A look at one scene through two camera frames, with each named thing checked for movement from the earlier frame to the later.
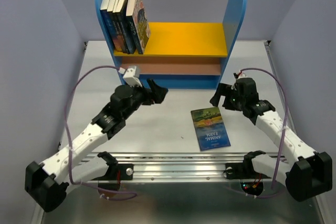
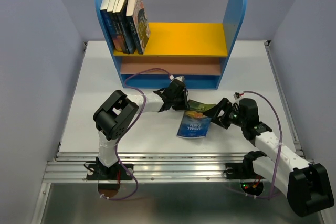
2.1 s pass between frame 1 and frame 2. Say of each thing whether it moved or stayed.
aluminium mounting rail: stayed
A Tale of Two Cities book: stayed
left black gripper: moved
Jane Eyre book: stayed
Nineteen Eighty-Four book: stayed
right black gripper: moved
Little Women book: stayed
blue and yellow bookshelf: stayed
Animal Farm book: moved
